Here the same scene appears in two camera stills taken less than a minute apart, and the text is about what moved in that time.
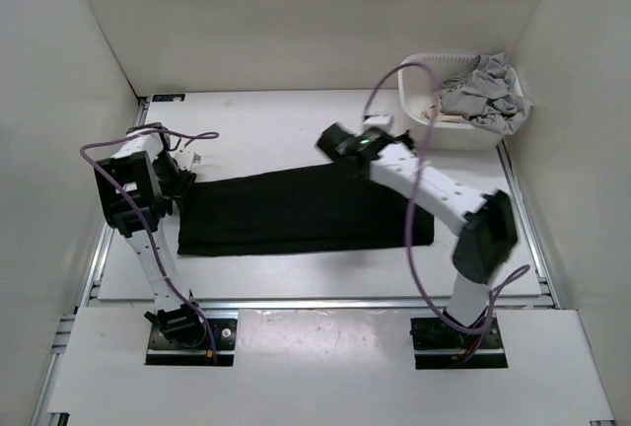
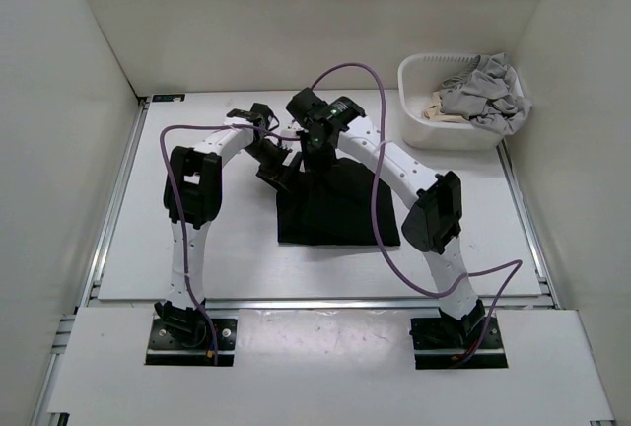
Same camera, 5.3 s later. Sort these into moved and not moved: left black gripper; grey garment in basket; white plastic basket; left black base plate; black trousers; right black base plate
Moved: black trousers; left black gripper
Not moved: right black base plate; grey garment in basket; left black base plate; white plastic basket
